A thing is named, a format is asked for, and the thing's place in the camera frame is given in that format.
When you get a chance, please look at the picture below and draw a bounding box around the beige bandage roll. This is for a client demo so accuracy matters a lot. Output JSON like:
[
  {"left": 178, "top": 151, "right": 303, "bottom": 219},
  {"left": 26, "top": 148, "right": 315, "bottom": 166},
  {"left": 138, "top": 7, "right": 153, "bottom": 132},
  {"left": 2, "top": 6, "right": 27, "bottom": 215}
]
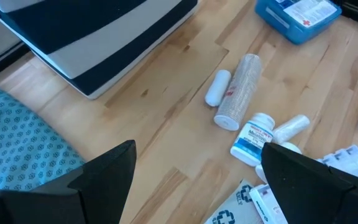
[{"left": 213, "top": 53, "right": 262, "bottom": 132}]

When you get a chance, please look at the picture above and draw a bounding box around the white weekly pill organizer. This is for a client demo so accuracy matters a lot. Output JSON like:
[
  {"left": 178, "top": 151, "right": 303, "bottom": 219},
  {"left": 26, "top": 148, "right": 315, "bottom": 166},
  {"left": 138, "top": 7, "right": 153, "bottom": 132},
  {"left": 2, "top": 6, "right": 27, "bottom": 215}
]
[{"left": 249, "top": 144, "right": 358, "bottom": 224}]

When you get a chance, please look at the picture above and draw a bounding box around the blue patterned folded cloth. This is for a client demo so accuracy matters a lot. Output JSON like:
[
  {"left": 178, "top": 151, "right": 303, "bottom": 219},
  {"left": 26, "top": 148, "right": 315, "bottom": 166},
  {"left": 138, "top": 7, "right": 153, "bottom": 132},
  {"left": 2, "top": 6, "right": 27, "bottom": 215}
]
[{"left": 0, "top": 79, "right": 86, "bottom": 192}]

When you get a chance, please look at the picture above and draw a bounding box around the blue first aid kit box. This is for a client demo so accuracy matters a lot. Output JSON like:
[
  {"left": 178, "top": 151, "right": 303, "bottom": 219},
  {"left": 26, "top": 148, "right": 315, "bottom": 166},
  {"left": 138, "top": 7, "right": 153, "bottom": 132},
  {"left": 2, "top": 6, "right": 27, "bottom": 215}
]
[{"left": 254, "top": 0, "right": 343, "bottom": 45}]

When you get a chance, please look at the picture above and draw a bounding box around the white printed bandage pack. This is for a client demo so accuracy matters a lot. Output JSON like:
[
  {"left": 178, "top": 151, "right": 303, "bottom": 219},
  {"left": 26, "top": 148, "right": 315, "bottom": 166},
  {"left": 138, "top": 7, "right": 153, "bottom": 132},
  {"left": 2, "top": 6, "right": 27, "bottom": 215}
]
[{"left": 203, "top": 179, "right": 264, "bottom": 224}]

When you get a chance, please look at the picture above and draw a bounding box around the white bottle blue label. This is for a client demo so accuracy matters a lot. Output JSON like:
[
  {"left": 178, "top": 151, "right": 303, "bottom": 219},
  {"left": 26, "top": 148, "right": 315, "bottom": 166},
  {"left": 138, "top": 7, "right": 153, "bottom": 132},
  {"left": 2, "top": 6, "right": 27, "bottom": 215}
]
[{"left": 230, "top": 112, "right": 275, "bottom": 167}]

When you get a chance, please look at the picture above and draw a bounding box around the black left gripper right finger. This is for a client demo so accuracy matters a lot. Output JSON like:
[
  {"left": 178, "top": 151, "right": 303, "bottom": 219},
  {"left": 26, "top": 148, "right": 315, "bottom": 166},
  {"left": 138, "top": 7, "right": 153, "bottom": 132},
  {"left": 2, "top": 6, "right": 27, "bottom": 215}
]
[{"left": 260, "top": 142, "right": 358, "bottom": 224}]

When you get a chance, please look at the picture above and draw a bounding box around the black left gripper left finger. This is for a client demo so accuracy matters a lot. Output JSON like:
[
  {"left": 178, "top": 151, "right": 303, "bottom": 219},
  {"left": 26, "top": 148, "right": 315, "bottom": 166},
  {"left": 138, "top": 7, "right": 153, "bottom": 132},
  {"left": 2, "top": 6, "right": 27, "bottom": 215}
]
[{"left": 0, "top": 139, "right": 137, "bottom": 224}]

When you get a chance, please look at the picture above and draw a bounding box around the navy white striped fabric basket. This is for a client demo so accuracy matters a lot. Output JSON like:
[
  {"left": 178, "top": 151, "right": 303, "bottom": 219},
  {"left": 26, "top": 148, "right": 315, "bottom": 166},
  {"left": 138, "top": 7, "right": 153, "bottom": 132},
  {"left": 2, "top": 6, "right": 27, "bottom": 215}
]
[{"left": 0, "top": 0, "right": 200, "bottom": 100}]

